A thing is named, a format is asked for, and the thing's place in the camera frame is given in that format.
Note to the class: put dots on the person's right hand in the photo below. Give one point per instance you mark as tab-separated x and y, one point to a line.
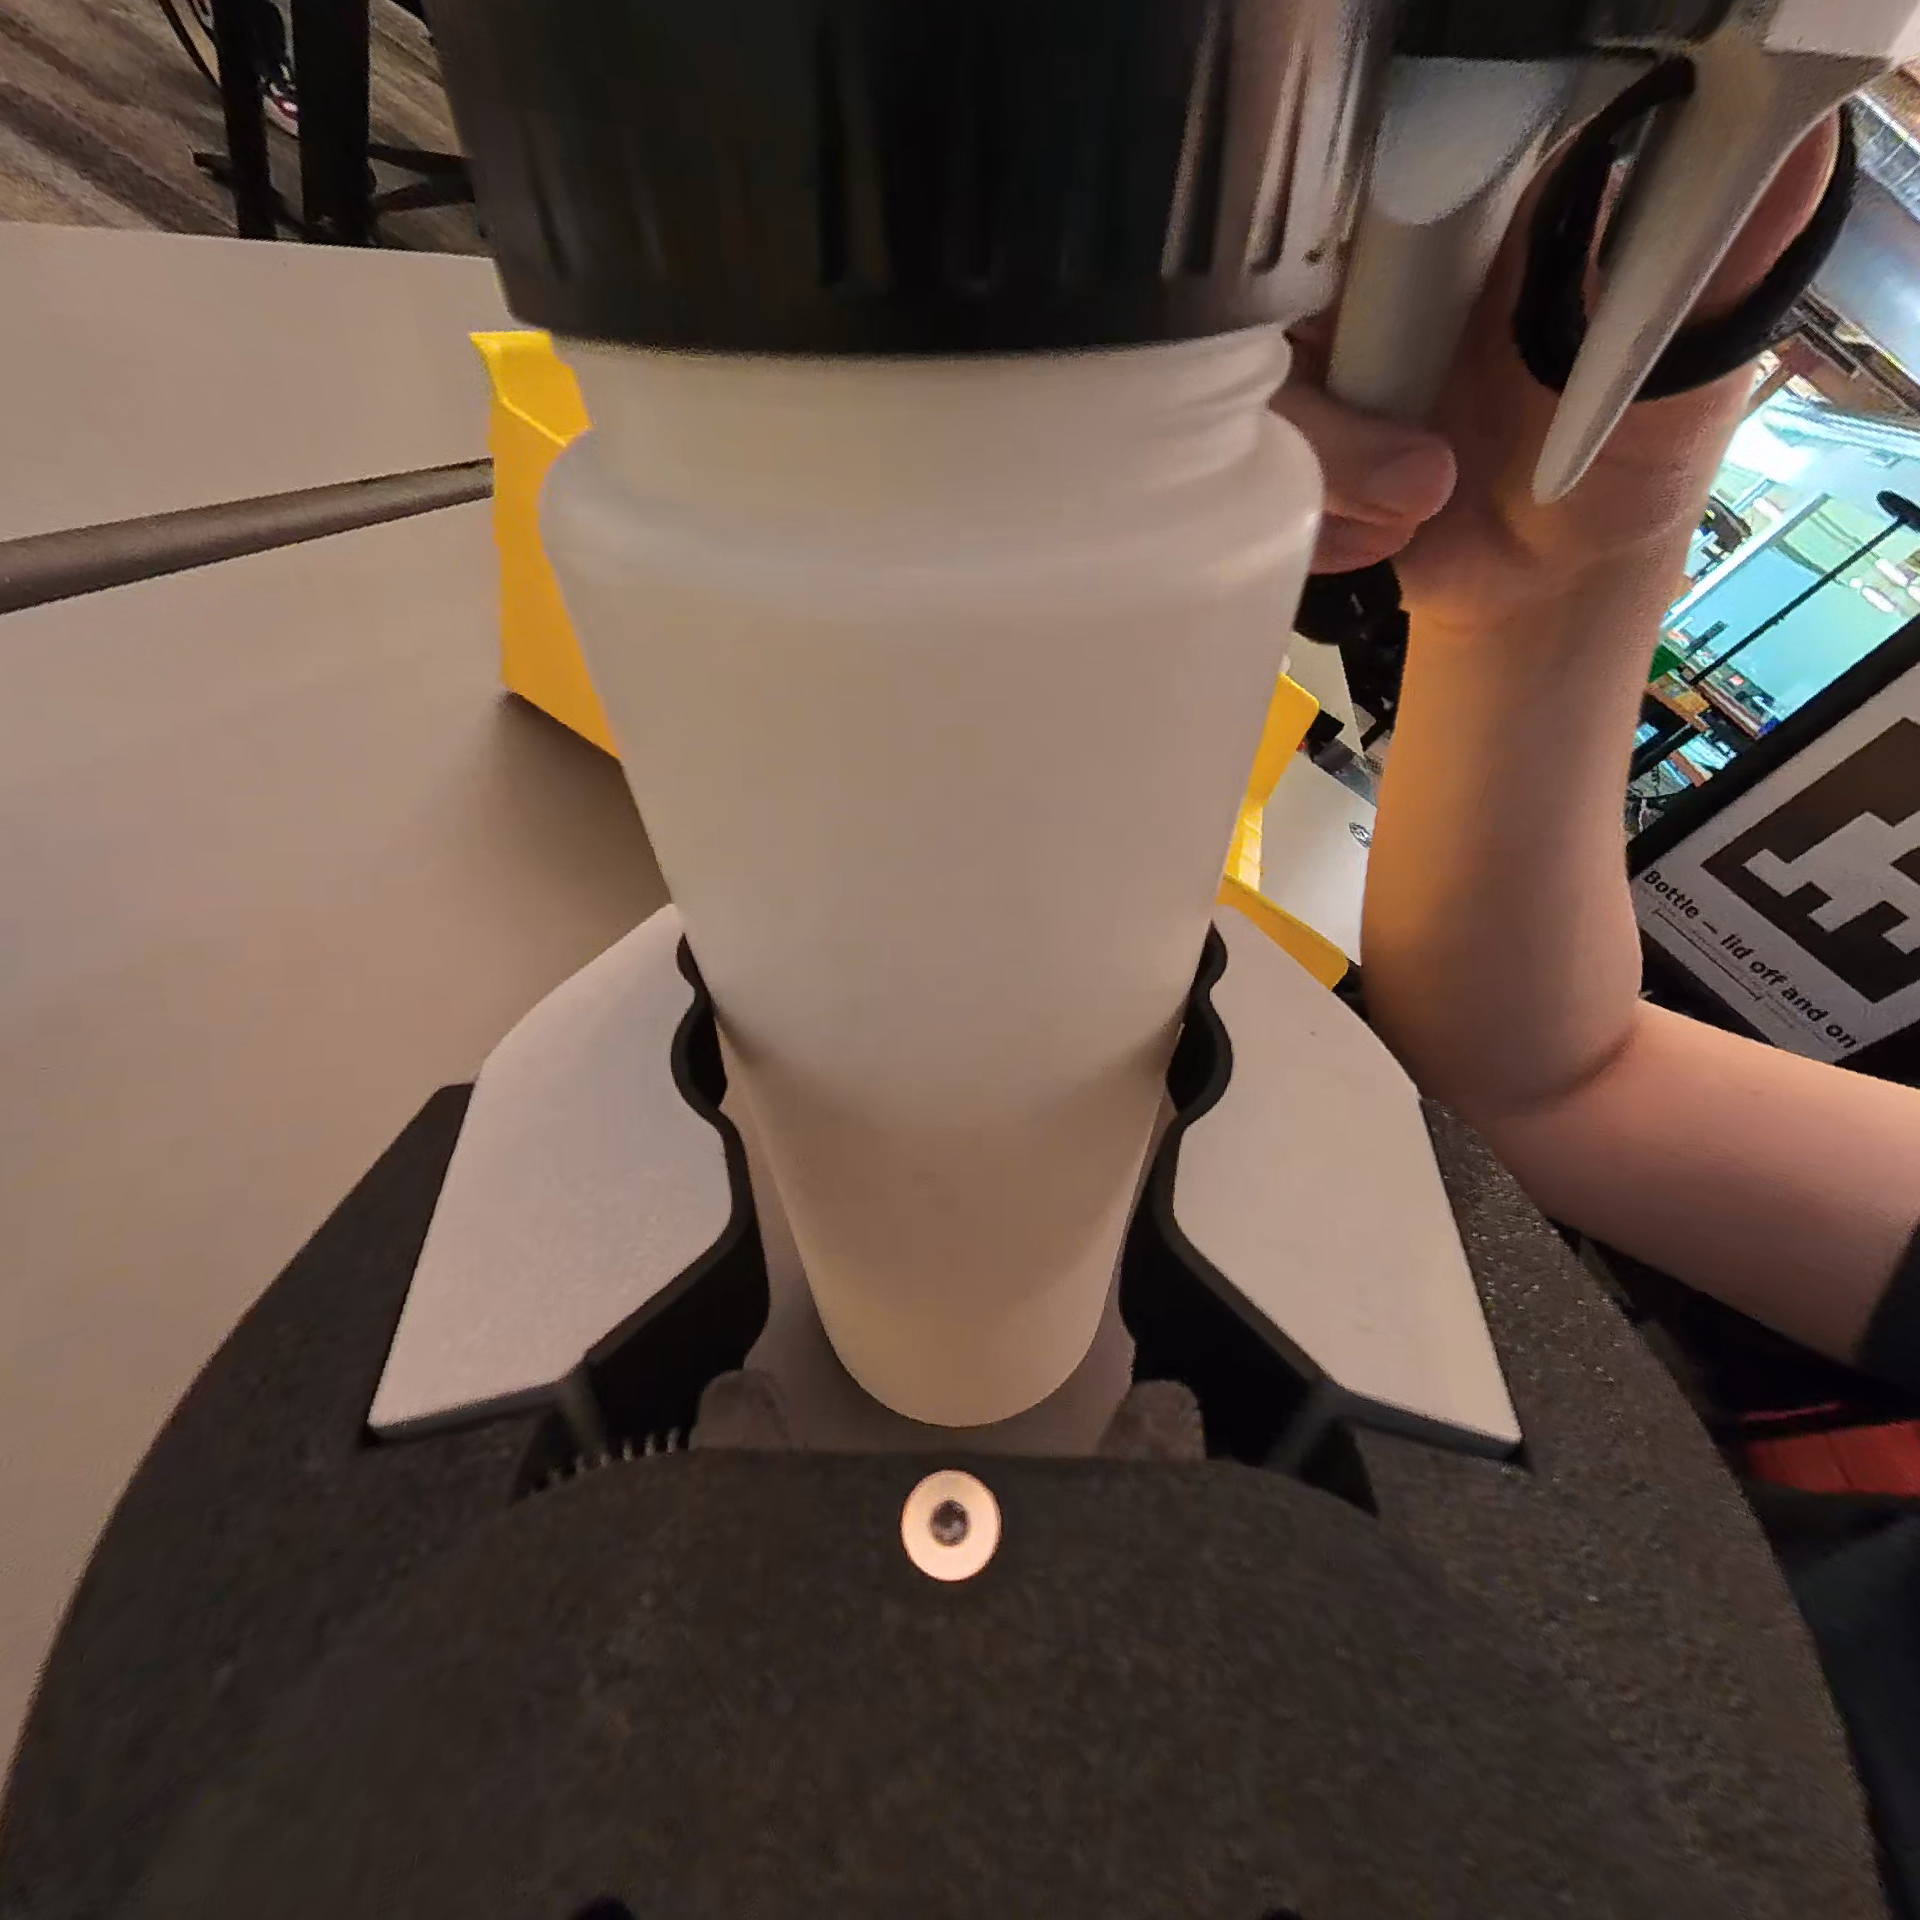
1545	555

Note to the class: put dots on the white plastic bottle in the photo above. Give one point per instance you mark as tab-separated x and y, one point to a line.
931	749

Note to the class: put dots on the person's right forearm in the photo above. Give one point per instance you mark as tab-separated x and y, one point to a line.
1500	900

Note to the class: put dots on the black framed marker sign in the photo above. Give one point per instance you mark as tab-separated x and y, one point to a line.
1800	885

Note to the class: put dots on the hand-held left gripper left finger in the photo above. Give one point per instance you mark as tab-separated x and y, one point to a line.
555	1200

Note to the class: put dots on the person's dark clothing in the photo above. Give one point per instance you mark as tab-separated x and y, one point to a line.
1846	1651

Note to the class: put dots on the red patterned cloth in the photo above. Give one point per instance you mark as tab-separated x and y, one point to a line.
1846	1463

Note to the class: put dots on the black bottle lid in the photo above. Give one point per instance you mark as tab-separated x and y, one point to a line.
900	149

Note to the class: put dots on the black metal table legs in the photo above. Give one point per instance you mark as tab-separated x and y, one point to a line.
330	119

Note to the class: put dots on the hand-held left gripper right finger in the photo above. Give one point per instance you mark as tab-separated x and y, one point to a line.
1350	1229

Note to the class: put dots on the yellow plastic bin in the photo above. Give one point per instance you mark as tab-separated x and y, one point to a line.
532	600

